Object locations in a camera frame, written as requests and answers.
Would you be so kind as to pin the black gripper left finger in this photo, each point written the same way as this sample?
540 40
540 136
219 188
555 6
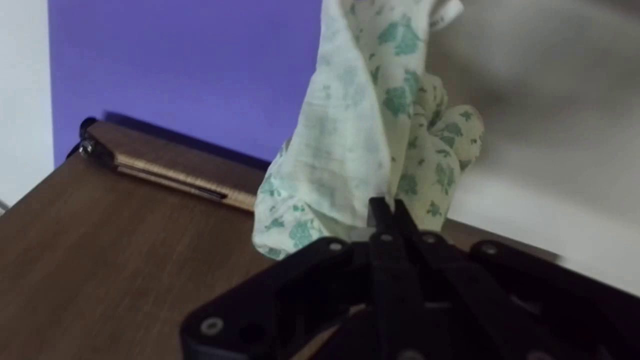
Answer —
397 295

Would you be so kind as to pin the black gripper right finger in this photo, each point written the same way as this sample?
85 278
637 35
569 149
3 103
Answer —
498 323

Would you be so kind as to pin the white green floral cloth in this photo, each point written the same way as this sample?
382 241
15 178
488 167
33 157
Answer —
375 124

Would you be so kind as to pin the purple paper mat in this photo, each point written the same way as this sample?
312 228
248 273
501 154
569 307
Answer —
231 73

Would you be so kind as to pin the wooden book stand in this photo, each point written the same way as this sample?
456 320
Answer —
109 254

